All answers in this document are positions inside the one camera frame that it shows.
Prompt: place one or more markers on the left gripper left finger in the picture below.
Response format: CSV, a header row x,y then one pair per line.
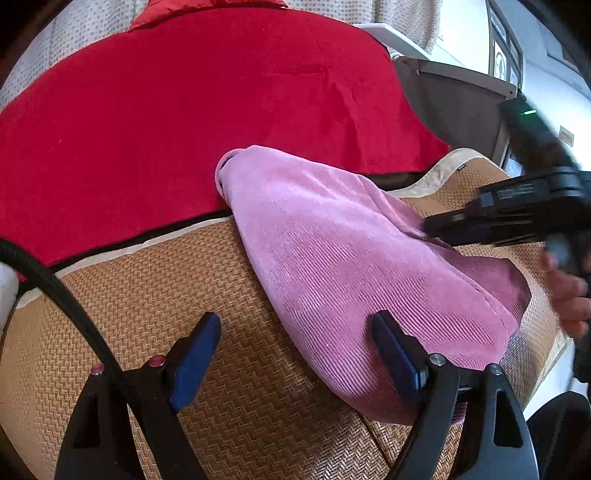
x,y
98,443

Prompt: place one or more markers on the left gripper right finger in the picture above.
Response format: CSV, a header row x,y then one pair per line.
x,y
495,441

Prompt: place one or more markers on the pink corduroy zip garment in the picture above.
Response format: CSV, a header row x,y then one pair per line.
x,y
331,250

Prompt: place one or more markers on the right hand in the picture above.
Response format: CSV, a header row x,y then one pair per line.
x,y
568,297

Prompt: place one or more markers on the dark grey sofa armrest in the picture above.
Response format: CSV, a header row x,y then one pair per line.
x,y
458,105

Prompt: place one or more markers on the woven rattan seat mat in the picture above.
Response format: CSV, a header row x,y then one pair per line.
x,y
260,413

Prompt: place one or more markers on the white quilted pillow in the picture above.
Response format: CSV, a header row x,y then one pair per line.
x,y
9,286

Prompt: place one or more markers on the white side table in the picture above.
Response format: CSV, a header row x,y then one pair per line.
x,y
395,40

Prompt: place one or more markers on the red blanket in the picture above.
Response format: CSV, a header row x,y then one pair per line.
x,y
123,136

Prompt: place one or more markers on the red orange cushion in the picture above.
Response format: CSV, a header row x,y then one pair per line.
x,y
160,10

